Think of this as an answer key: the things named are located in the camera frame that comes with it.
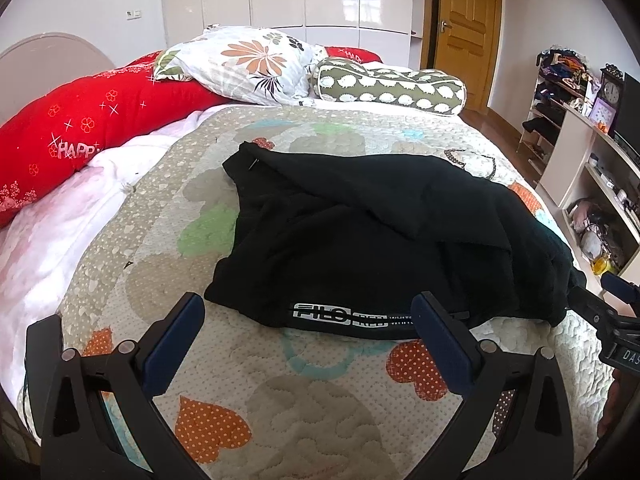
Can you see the white shelf unit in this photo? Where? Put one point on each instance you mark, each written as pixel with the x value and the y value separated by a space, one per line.
pixel 587 167

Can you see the wooden door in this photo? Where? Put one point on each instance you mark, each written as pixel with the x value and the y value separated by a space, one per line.
pixel 461 38

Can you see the floral white pillow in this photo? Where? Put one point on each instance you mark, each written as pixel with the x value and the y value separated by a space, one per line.
pixel 247 64

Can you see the beige headboard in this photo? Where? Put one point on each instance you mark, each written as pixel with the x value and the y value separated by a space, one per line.
pixel 34 66

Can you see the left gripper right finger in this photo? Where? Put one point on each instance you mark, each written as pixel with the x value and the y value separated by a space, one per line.
pixel 536 439

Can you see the desk clock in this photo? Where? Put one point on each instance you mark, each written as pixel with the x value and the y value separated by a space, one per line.
pixel 612 86

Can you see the green sheep bolster pillow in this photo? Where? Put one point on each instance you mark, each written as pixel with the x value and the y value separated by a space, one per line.
pixel 346 81

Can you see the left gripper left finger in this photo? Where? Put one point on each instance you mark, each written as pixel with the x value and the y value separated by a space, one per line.
pixel 95 415

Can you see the black pants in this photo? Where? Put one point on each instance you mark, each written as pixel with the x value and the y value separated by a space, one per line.
pixel 342 245

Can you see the black television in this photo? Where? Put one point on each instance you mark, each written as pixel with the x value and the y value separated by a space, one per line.
pixel 627 121

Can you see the red long pillow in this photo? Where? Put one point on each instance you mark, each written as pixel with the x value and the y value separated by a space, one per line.
pixel 59 133

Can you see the shoe rack with clothes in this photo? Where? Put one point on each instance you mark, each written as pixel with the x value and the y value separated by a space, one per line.
pixel 562 81

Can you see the white glossy wardrobe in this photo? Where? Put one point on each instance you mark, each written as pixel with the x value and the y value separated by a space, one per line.
pixel 390 28

